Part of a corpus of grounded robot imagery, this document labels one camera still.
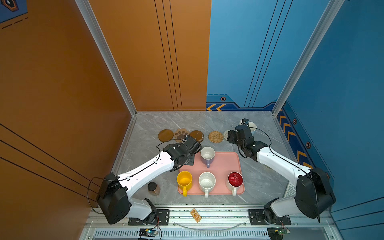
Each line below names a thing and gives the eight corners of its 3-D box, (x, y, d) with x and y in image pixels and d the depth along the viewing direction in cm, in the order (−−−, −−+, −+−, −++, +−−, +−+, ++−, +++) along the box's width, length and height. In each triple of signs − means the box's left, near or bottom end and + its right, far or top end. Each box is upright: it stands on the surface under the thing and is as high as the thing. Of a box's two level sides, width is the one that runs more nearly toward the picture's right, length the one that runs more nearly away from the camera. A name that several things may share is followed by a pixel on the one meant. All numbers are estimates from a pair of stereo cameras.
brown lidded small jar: (151, 196, 82) (146, 190, 74) (153, 188, 85) (148, 181, 77) (159, 195, 82) (155, 190, 74) (160, 188, 85) (156, 181, 77)
